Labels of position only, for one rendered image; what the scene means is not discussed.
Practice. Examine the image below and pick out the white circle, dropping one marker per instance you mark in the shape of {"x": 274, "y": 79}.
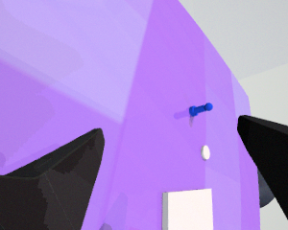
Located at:
{"x": 205, "y": 152}

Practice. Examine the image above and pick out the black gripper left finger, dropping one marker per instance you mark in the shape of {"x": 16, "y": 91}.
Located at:
{"x": 53, "y": 192}

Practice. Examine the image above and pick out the blue game pawn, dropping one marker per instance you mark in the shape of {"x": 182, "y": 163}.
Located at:
{"x": 193, "y": 110}

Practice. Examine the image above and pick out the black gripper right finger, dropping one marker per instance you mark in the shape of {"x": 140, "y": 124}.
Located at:
{"x": 267, "y": 145}

